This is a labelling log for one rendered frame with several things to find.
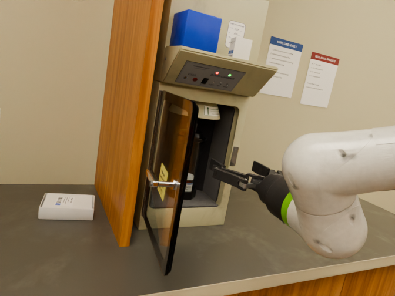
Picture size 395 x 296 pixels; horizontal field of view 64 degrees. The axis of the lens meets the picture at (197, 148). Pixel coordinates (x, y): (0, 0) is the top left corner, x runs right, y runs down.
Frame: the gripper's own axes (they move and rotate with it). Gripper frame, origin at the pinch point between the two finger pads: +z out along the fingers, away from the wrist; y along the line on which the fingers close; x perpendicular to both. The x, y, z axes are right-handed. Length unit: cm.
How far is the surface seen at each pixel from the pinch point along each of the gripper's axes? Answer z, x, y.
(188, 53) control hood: 7.9, -26.9, 15.6
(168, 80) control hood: 15.4, -19.4, 17.4
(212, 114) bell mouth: 21.5, -10.7, -1.4
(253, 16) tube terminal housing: 19.7, -42.9, -8.2
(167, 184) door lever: -9.2, 2.3, 22.1
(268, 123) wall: 65, -5, -57
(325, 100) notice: 66, -22, -94
